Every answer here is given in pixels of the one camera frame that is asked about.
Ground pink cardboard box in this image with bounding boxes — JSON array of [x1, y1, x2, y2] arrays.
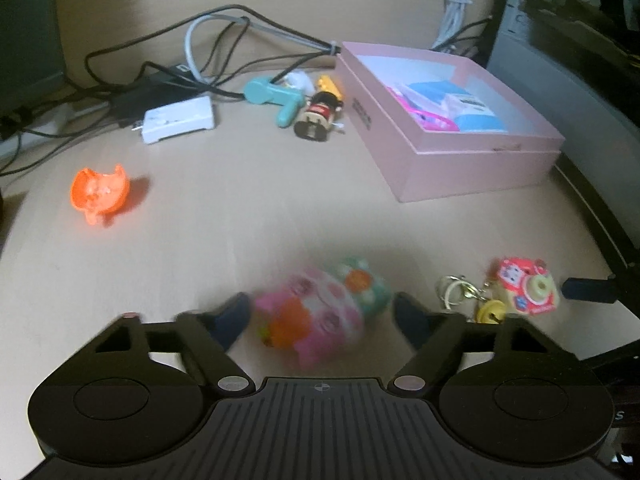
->
[[334, 41, 567, 204]]

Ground black power adapter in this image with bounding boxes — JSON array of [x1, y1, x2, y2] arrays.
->
[[107, 62, 201, 128]]

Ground yellow toy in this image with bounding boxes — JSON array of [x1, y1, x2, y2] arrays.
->
[[317, 75, 346, 103]]

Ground teal hand-held fan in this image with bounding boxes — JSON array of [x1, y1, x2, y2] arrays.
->
[[244, 78, 307, 128]]

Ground yellow bell charm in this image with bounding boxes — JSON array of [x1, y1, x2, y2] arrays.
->
[[475, 300, 505, 325]]

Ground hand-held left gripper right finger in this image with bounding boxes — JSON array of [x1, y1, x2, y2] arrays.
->
[[392, 293, 579, 393]]

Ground computer case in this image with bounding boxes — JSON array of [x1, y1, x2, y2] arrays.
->
[[486, 0, 640, 161]]

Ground black cable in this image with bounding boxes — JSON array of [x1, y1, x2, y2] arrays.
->
[[84, 5, 342, 101]]

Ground pink plush toy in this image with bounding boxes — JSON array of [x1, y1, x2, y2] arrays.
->
[[252, 267, 366, 372]]

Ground orange plastic toy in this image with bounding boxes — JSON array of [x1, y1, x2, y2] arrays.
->
[[70, 163, 132, 226]]

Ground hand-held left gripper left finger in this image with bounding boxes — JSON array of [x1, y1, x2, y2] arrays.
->
[[95, 293, 253, 394]]

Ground blue packet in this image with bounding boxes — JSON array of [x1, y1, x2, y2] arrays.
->
[[407, 80, 508, 133]]

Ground green floral plush toy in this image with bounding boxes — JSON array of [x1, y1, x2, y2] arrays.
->
[[332, 256, 394, 319]]

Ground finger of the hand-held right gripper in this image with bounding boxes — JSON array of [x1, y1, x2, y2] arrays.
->
[[562, 275, 622, 305]]

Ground metal key rings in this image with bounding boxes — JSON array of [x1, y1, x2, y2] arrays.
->
[[436, 274, 481, 313]]

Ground pink packet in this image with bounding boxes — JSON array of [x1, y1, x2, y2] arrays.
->
[[387, 84, 461, 133]]

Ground white cable bundle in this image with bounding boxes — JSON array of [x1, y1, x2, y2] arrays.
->
[[431, 0, 475, 52]]

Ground dark monitor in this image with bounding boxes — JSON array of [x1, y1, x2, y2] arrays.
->
[[0, 0, 68, 121]]

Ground white power adapter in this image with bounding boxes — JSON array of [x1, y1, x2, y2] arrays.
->
[[134, 95, 217, 145]]

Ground pink camera keychain toy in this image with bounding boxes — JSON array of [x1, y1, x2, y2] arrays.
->
[[492, 257, 561, 317]]

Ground wooden doll figure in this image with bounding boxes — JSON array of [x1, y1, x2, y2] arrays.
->
[[293, 91, 347, 142]]

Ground grey cable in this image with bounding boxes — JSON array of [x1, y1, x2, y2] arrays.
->
[[185, 14, 343, 82]]

